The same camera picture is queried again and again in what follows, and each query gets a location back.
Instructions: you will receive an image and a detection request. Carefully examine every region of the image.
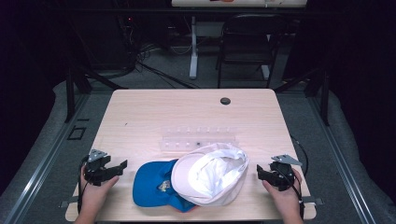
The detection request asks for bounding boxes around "person's left hand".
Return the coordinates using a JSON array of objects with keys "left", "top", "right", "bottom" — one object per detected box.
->
[{"left": 79, "top": 164, "right": 120, "bottom": 218}]

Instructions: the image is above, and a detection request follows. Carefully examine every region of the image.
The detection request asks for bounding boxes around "black folding chair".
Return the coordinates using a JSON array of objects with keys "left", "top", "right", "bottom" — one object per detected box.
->
[{"left": 215, "top": 13, "right": 283, "bottom": 90}]

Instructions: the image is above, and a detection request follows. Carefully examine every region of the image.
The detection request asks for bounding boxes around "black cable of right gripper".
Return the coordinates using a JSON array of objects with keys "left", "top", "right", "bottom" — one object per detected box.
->
[{"left": 278, "top": 167, "right": 306, "bottom": 220}]

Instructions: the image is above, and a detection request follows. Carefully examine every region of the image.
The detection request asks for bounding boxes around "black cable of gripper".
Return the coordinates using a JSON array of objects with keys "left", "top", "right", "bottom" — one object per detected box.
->
[
  {"left": 77, "top": 154, "right": 92, "bottom": 216},
  {"left": 278, "top": 167, "right": 306, "bottom": 220}
]

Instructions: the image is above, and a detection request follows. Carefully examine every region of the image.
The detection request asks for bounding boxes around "black metal stand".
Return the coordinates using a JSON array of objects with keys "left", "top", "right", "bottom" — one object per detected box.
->
[
  {"left": 273, "top": 66, "right": 332, "bottom": 127},
  {"left": 64, "top": 63, "right": 129, "bottom": 124}
]

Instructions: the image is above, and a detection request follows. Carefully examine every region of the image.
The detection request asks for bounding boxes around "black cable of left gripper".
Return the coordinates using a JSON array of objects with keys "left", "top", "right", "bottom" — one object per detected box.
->
[{"left": 77, "top": 154, "right": 92, "bottom": 216}]

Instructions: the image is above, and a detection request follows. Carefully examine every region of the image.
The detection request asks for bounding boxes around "clear plastic rack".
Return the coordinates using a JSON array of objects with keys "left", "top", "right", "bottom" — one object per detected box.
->
[{"left": 159, "top": 125, "right": 239, "bottom": 153}]

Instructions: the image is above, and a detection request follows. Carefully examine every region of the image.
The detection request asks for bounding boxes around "white table leg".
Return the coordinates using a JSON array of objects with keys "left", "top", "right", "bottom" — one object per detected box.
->
[{"left": 189, "top": 16, "right": 199, "bottom": 80}]

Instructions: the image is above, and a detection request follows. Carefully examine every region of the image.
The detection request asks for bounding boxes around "bundle of floor cables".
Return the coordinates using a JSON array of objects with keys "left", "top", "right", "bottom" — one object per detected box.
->
[{"left": 115, "top": 15, "right": 200, "bottom": 90}]

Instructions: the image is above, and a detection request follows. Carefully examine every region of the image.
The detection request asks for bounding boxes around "black cable at table edge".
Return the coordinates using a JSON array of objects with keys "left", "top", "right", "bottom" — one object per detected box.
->
[{"left": 290, "top": 133, "right": 310, "bottom": 179}]

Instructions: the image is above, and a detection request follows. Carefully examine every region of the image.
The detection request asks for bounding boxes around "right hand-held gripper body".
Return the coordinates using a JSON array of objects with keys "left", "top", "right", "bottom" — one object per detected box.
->
[{"left": 268, "top": 154, "right": 304, "bottom": 192}]

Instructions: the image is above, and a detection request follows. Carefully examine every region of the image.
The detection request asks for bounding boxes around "person's right hand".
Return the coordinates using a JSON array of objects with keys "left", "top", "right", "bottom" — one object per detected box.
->
[{"left": 262, "top": 168, "right": 304, "bottom": 219}]

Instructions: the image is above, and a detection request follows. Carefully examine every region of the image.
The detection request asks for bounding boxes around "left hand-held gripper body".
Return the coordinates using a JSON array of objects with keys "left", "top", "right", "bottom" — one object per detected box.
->
[{"left": 83, "top": 148, "right": 112, "bottom": 188}]

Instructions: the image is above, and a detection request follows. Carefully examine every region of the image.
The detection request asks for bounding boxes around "white baseball cap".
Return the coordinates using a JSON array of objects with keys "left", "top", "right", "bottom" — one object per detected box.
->
[{"left": 170, "top": 142, "right": 250, "bottom": 207}]

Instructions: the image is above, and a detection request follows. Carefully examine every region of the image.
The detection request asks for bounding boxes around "grey metal bar under table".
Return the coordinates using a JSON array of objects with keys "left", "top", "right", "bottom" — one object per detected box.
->
[{"left": 58, "top": 195, "right": 325, "bottom": 209}]

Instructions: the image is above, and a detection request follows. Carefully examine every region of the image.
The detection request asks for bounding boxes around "blue baseball cap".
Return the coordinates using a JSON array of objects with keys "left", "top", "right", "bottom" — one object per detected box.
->
[{"left": 132, "top": 159, "right": 198, "bottom": 214}]

